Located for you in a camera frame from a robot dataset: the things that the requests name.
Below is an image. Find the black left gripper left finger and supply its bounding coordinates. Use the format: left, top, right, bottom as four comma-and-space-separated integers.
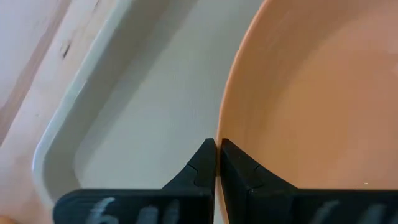
52, 138, 217, 224

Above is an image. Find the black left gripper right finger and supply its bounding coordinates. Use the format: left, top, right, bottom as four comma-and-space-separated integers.
219, 138, 398, 224

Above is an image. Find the orange round plate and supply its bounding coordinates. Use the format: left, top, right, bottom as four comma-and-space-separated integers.
215, 0, 398, 224

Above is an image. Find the beige plastic tray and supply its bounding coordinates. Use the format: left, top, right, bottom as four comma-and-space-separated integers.
32, 0, 265, 224

